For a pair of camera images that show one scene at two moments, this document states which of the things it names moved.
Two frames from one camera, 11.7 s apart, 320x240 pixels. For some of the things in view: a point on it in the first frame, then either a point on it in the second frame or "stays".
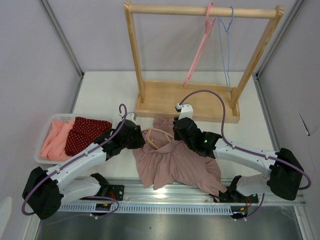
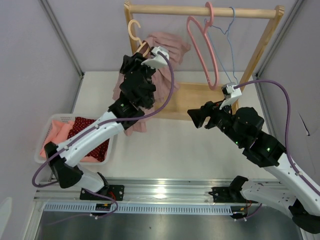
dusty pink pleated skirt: [160, 160] -> [166, 78]
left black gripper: [139, 141] -> [133, 63]
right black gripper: [176, 136] -> [199, 115]
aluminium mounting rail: [183, 192] stays
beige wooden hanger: [149, 130] -> [137, 38]
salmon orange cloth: [53, 148] stays
